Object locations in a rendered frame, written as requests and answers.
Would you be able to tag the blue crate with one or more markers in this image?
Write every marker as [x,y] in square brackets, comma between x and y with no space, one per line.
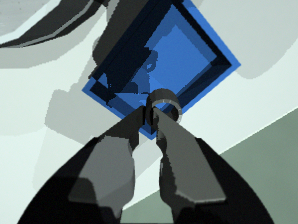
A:
[174,48]

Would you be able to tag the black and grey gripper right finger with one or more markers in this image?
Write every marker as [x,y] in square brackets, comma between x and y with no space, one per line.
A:
[192,174]

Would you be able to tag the grey metal bushing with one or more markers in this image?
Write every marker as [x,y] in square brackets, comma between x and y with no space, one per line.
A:
[163,95]

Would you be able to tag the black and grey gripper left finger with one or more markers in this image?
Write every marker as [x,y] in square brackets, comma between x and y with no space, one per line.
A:
[101,173]

